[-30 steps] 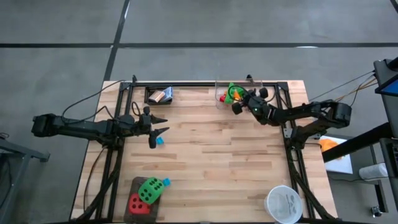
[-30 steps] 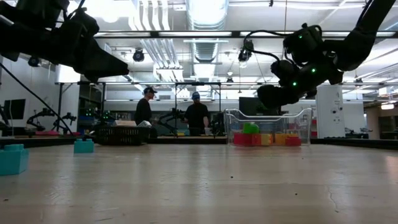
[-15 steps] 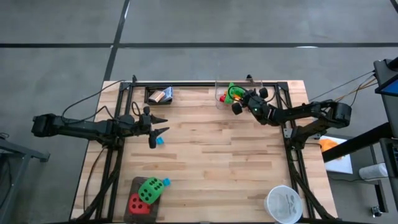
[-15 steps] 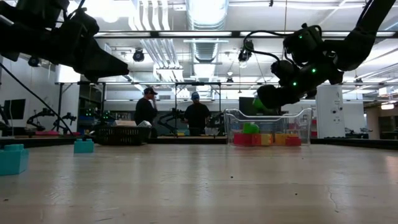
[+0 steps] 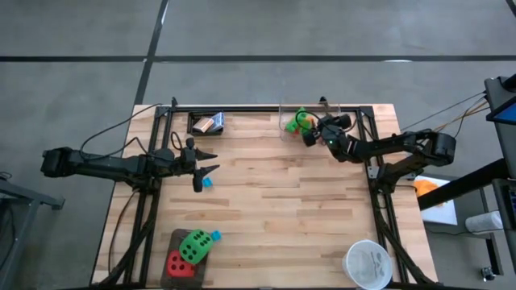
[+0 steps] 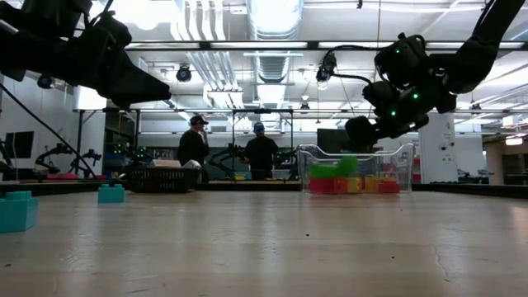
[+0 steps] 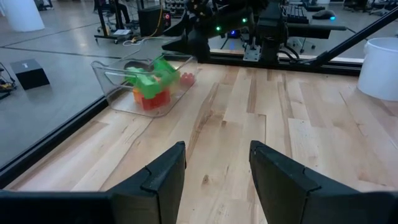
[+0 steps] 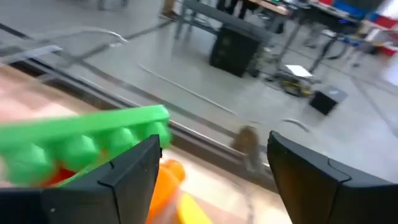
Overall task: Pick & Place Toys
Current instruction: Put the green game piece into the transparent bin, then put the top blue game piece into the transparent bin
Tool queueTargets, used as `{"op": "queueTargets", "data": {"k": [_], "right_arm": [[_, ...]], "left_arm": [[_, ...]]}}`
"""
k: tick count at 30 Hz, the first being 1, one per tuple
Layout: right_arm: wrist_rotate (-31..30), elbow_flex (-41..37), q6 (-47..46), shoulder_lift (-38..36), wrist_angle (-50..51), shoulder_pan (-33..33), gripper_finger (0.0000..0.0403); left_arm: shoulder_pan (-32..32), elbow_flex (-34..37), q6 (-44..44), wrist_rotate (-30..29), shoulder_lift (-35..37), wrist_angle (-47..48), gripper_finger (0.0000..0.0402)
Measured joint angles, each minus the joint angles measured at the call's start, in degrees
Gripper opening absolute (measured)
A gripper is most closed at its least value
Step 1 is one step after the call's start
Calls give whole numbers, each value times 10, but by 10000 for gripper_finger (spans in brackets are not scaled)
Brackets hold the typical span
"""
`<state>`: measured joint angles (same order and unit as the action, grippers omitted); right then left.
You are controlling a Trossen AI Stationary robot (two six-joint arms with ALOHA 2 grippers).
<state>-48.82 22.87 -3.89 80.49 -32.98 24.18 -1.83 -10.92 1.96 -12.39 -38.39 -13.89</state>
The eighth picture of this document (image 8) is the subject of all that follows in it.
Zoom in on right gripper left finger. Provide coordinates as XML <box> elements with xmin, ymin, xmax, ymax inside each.
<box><xmin>40</xmin><ymin>134</ymin><xmax>163</xmax><ymax>224</ymax></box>

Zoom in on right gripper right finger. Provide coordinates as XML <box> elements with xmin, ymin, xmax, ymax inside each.
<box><xmin>266</xmin><ymin>130</ymin><xmax>398</xmax><ymax>224</ymax></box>

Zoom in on orange toy brick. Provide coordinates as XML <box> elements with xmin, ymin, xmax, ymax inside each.
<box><xmin>146</xmin><ymin>159</ymin><xmax>187</xmax><ymax>224</ymax></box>

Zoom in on yellow toy brick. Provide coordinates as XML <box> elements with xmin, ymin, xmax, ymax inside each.
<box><xmin>177</xmin><ymin>192</ymin><xmax>214</xmax><ymax>224</ymax></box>

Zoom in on long green toy brick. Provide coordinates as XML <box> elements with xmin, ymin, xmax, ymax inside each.
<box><xmin>0</xmin><ymin>105</ymin><xmax>172</xmax><ymax>187</ymax></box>

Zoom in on small black box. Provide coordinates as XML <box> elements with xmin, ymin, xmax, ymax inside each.
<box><xmin>309</xmin><ymin>85</ymin><xmax>349</xmax><ymax>116</ymax></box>

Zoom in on small white paper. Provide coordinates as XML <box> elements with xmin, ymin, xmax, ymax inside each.
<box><xmin>285</xmin><ymin>64</ymin><xmax>313</xmax><ymax>78</ymax></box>

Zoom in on black computer tower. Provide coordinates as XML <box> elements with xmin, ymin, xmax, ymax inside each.
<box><xmin>208</xmin><ymin>26</ymin><xmax>262</xmax><ymax>78</ymax></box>

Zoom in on wooden workbench grey legs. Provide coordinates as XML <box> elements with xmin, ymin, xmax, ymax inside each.
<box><xmin>174</xmin><ymin>0</ymin><xmax>398</xmax><ymax>72</ymax></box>

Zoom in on yellow cable pile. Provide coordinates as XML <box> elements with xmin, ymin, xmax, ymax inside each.
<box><xmin>273</xmin><ymin>74</ymin><xmax>312</xmax><ymax>97</ymax></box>

